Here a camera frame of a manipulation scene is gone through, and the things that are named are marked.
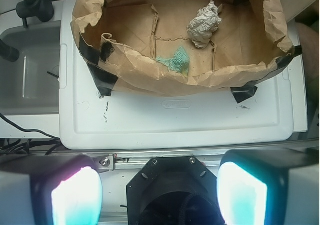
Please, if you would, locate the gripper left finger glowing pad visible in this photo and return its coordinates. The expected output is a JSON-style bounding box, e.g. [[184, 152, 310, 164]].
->
[[0, 155, 103, 225]]

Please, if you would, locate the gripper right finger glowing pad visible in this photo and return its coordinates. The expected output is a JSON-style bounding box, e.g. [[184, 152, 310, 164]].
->
[[217, 148, 320, 225]]

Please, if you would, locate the white paper ball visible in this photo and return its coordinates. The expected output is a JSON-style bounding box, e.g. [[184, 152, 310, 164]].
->
[[186, 0, 223, 49]]

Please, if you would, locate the white plastic bin lid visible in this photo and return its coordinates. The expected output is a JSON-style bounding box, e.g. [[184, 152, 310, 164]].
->
[[59, 0, 308, 150]]

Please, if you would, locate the black tape strip right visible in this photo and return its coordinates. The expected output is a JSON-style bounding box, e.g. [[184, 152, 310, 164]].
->
[[230, 85, 258, 104]]

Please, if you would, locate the grey plastic tray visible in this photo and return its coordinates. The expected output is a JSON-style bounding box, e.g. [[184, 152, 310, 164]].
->
[[0, 21, 61, 116]]

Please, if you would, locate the teal knitted cloth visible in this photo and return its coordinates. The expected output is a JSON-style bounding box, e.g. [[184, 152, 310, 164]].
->
[[156, 46, 191, 77]]

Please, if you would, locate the brown paper bag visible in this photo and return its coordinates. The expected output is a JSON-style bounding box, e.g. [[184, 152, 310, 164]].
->
[[71, 0, 294, 97]]

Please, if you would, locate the thin black cable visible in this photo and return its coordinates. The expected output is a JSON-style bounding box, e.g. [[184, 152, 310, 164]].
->
[[0, 112, 61, 141]]

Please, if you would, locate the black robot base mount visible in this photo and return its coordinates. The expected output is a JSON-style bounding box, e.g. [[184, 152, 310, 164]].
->
[[126, 156, 226, 225]]

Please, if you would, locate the aluminium extrusion rail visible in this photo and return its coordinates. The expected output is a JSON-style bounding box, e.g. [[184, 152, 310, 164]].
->
[[92, 150, 225, 172]]

